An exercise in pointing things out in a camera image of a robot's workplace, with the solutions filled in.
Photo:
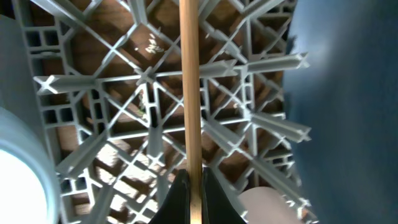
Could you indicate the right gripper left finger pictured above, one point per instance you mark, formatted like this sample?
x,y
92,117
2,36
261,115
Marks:
x,y
176,206

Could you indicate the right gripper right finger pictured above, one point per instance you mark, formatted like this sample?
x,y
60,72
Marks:
x,y
216,207

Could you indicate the pink cup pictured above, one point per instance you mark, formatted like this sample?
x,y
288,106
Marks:
x,y
266,206

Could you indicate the small blue bowl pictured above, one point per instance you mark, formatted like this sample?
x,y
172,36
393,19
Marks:
x,y
30,192

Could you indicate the dark blue plate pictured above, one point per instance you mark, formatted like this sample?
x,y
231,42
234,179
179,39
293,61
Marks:
x,y
348,98

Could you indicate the wooden chopstick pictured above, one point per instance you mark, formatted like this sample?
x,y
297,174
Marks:
x,y
188,10

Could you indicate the grey dishwasher rack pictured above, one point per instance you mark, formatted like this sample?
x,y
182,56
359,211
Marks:
x,y
100,83

